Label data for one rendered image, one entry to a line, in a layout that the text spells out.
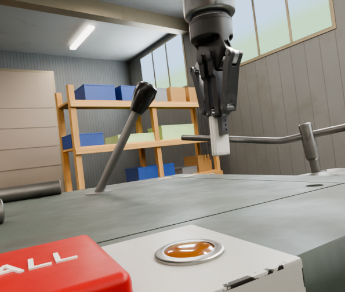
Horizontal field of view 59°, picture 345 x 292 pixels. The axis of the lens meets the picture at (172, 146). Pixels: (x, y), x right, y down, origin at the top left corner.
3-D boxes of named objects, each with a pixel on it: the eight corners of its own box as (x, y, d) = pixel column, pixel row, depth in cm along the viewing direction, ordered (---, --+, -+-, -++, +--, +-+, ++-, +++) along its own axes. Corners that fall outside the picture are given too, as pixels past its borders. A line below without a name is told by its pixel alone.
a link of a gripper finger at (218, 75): (223, 53, 54) (228, 50, 52) (229, 116, 54) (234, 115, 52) (204, 51, 52) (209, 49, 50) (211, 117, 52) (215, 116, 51)
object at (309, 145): (327, 187, 52) (311, 123, 53) (327, 188, 50) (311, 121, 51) (313, 189, 53) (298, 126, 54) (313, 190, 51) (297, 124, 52)
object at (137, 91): (136, 113, 40) (132, 78, 41) (129, 117, 43) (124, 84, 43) (163, 112, 42) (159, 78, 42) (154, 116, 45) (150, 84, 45)
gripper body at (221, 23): (243, 11, 51) (247, 67, 51) (213, 29, 58) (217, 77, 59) (205, 7, 47) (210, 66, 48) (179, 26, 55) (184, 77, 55)
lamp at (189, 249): (181, 280, 11) (178, 259, 11) (157, 265, 13) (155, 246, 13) (227, 265, 12) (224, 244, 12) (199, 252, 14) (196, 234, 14)
